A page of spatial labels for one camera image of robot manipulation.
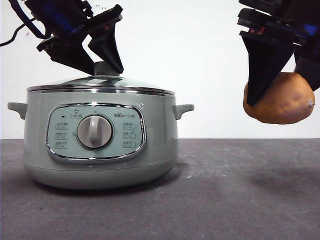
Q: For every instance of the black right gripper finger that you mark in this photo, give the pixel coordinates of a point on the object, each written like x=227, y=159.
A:
x=310, y=70
x=265, y=62

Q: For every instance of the pale green electric cooking pot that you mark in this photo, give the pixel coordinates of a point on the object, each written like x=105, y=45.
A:
x=160, y=130

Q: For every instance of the glass lid with green knob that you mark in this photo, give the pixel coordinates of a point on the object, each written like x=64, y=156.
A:
x=105, y=82

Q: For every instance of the brown potato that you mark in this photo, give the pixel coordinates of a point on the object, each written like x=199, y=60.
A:
x=287, y=105

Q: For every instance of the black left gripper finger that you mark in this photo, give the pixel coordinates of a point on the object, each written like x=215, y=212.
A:
x=67, y=52
x=107, y=45

